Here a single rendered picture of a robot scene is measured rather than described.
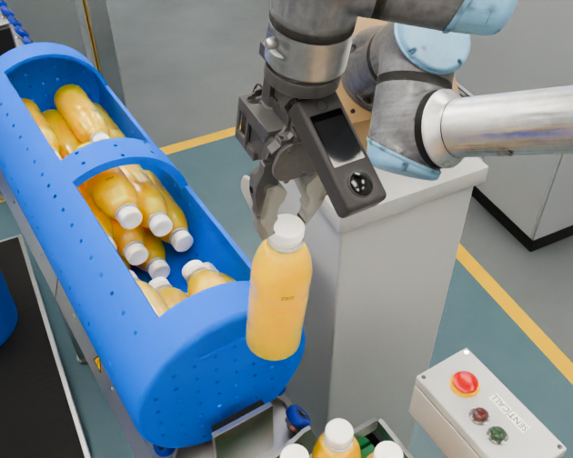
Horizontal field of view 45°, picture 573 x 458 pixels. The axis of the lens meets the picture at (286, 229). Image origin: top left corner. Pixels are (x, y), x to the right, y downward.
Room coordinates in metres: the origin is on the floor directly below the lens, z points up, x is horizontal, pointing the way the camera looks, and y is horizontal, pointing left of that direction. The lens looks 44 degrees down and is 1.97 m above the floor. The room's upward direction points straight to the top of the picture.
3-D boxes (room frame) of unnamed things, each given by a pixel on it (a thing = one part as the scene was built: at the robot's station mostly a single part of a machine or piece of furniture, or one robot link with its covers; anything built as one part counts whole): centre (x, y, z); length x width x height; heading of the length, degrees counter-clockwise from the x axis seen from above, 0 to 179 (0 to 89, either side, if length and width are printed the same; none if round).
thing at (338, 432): (0.49, -0.07, 1.09); 0.04 x 0.04 x 0.02
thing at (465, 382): (0.57, -0.26, 1.11); 0.04 x 0.04 x 0.01
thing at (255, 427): (0.55, 0.07, 0.99); 0.10 x 0.02 x 0.12; 122
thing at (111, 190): (0.95, 0.32, 1.16); 0.19 x 0.07 x 0.07; 32
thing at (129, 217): (0.87, 0.27, 1.16); 0.04 x 0.02 x 0.04; 122
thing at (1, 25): (1.68, 0.78, 1.00); 0.10 x 0.04 x 0.15; 122
